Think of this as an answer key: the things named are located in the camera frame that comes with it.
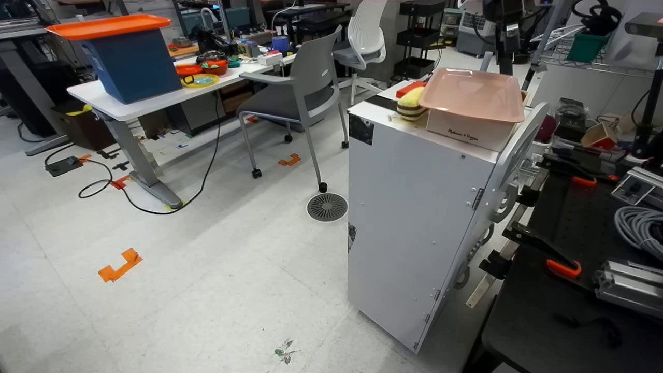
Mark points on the orange floor tape strip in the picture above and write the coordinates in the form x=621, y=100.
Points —
x=120, y=183

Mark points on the round floor outlet cover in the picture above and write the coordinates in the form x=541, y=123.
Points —
x=326, y=207

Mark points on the peach plastic tray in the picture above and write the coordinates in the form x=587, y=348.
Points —
x=477, y=95

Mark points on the blue storage bin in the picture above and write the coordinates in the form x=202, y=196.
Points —
x=132, y=65

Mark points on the black shelf cart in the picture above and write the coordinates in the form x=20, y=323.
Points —
x=417, y=9

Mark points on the small orange floor tape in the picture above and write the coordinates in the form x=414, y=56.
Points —
x=291, y=159

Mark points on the large orange floor tape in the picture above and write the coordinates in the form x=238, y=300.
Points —
x=111, y=271

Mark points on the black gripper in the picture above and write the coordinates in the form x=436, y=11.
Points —
x=509, y=12

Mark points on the red orange toys pile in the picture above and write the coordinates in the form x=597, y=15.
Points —
x=208, y=67

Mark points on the white desk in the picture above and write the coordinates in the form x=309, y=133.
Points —
x=124, y=104

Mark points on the orange bin lid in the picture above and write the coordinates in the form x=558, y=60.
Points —
x=111, y=24

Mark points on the aluminium extrusion rail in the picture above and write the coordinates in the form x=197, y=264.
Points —
x=639, y=186
x=629, y=282

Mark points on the green box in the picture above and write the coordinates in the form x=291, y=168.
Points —
x=587, y=46

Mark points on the green ball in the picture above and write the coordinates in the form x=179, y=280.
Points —
x=408, y=104

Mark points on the black power brick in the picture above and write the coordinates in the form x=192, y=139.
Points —
x=63, y=166

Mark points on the black camera tripod stand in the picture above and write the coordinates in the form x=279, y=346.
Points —
x=654, y=104

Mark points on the white toy kitchen unit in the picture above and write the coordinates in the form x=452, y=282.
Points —
x=406, y=227

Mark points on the grey wheeled office chair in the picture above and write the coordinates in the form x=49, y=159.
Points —
x=318, y=63

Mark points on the white office chair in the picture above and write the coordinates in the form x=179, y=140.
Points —
x=366, y=34

